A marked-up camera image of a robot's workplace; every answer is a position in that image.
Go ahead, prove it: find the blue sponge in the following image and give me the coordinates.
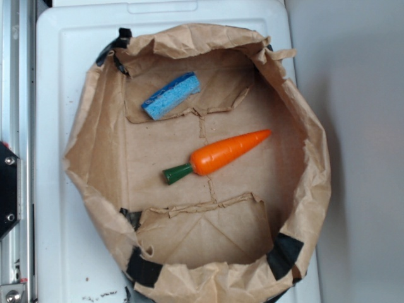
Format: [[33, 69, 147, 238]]
[[141, 72, 200, 121]]

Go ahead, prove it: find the orange toy carrot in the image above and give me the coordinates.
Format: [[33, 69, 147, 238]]
[[162, 129, 271, 185]]

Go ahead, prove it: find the brown paper bag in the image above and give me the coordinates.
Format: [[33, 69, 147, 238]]
[[63, 23, 331, 302]]

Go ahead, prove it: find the black mounting bracket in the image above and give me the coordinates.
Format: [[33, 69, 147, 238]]
[[0, 141, 21, 241]]

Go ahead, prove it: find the aluminium frame rail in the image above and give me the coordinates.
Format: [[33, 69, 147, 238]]
[[1, 1, 37, 302]]

